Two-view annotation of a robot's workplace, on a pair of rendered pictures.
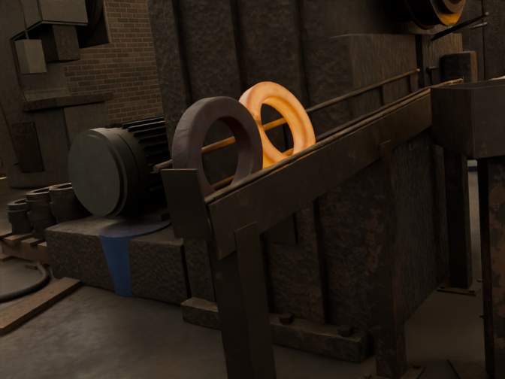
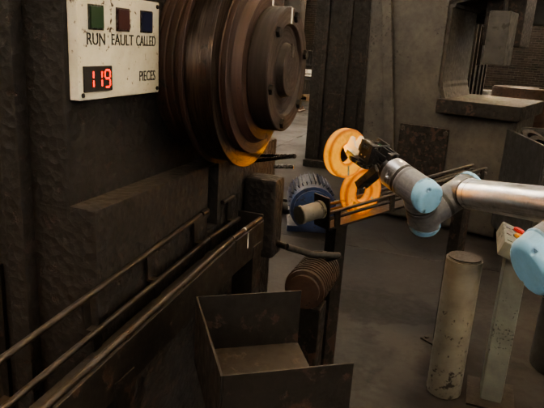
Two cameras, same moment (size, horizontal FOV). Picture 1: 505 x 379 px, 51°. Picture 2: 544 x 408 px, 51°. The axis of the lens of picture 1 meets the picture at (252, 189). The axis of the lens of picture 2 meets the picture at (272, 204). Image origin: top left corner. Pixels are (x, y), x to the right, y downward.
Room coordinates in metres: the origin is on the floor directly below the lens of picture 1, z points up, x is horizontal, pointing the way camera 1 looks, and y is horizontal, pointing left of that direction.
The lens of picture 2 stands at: (0.34, -0.26, 1.18)
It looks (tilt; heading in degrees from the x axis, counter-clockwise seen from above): 16 degrees down; 341
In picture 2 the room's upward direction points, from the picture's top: 4 degrees clockwise
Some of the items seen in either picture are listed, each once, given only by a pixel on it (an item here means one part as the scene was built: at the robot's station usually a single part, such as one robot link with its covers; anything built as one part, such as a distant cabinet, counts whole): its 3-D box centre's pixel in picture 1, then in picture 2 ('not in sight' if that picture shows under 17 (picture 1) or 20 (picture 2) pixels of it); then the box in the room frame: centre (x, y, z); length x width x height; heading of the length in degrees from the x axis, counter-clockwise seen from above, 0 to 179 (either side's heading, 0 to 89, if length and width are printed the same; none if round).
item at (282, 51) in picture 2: not in sight; (280, 70); (1.63, -0.71, 1.11); 0.28 x 0.06 x 0.28; 142
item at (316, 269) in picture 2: not in sight; (308, 335); (1.86, -0.94, 0.27); 0.22 x 0.13 x 0.53; 142
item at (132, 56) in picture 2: not in sight; (118, 47); (1.49, -0.34, 1.15); 0.26 x 0.02 x 0.18; 142
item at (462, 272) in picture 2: not in sight; (453, 325); (1.83, -1.48, 0.26); 0.12 x 0.12 x 0.52
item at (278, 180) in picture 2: (459, 87); (261, 214); (1.88, -0.77, 0.68); 0.11 x 0.08 x 0.24; 52
